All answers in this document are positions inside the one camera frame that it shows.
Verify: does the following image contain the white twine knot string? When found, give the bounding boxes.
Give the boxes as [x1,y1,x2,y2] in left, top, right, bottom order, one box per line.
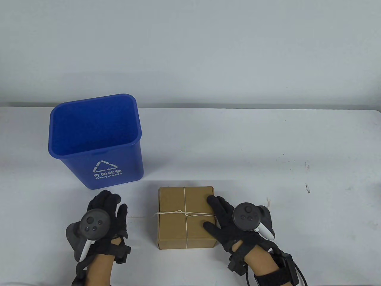
[128,186,273,248]

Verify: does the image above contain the black right wrist box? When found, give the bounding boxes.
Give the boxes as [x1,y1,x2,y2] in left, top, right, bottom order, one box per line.
[278,253,299,285]

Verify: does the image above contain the black right wrist strap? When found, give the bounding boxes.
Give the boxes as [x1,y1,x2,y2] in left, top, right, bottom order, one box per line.
[254,267,293,286]

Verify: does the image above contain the person's left hand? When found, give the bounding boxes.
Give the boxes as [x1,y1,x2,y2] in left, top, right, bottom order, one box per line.
[66,191,129,263]

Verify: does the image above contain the grey left hand controller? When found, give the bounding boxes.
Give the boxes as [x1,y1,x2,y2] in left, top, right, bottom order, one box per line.
[65,209,111,262]

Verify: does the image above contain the black left wrist box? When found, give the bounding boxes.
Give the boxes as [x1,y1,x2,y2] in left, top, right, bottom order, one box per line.
[71,269,86,286]

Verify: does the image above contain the grey right hand controller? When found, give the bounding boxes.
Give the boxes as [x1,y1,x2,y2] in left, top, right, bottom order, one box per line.
[232,203,276,240]

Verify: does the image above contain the brown cardboard box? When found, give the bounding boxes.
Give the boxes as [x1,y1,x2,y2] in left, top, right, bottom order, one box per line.
[157,186,217,250]

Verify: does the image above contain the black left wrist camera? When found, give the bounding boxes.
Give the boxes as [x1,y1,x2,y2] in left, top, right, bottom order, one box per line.
[115,242,131,264]

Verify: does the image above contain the person's left forearm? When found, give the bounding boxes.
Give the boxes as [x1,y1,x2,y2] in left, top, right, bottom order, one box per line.
[85,253,115,286]

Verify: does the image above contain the person's right hand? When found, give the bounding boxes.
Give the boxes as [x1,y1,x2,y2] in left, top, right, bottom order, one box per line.
[203,195,279,254]

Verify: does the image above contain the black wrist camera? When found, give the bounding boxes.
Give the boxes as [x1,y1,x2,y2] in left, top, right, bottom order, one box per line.
[115,242,131,264]
[228,259,246,276]

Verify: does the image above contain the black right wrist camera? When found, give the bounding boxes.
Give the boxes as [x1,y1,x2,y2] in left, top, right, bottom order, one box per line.
[228,259,246,276]

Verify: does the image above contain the black wrist box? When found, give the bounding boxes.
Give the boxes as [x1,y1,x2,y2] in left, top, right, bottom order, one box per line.
[71,269,86,286]
[278,253,299,285]

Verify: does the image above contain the blue plastic recycling bin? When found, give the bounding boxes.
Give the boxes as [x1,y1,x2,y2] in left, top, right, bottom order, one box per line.
[48,94,144,190]

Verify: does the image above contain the grey hand controller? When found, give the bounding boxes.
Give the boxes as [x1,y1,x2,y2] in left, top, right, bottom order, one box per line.
[232,203,276,240]
[65,209,111,262]

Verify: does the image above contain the person's right forearm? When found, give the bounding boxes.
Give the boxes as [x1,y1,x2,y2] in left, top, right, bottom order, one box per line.
[243,246,286,286]

